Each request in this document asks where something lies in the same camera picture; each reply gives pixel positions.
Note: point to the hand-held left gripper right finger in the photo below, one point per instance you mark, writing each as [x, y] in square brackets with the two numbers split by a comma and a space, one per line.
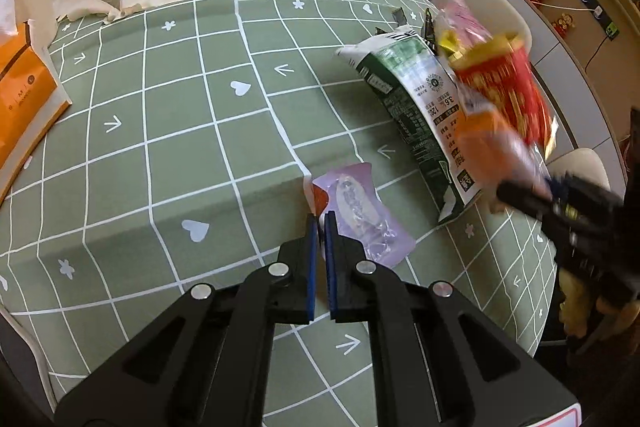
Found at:
[330, 267]

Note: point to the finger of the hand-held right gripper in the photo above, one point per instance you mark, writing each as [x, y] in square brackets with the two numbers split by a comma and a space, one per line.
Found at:
[525, 199]

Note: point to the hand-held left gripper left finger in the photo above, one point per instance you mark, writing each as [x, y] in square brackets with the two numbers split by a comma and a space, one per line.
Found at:
[311, 257]

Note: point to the orange snack packet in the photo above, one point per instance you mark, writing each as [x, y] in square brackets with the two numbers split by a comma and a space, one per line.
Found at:
[485, 147]

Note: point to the purple plastic wrapper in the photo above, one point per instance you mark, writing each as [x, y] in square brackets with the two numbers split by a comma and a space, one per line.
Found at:
[360, 207]

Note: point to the red snack packet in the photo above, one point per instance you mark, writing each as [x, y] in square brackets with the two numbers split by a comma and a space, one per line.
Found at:
[505, 87]

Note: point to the green and white carton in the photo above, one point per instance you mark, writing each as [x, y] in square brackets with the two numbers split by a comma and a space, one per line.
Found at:
[410, 107]

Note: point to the orange bag with dark stripe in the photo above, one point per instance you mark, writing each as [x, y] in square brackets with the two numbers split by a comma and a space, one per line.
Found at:
[25, 97]

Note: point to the person's right hand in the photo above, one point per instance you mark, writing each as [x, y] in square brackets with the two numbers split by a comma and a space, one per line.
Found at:
[575, 307]

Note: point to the beige chair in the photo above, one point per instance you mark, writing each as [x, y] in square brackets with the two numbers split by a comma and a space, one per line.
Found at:
[485, 7]
[580, 167]

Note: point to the white sideboard cabinet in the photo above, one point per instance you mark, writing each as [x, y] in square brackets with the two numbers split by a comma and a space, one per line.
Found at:
[560, 52]

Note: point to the gold snack wrapper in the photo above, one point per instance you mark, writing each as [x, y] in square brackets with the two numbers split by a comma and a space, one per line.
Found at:
[447, 43]

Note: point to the green checked tablecloth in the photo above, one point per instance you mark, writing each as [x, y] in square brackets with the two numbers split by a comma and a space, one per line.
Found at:
[150, 157]

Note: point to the pink toy figure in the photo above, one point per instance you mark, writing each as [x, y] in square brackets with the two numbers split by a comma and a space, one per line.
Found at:
[462, 19]

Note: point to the black wrapper scrap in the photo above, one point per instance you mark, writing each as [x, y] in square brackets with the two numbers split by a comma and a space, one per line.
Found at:
[398, 18]

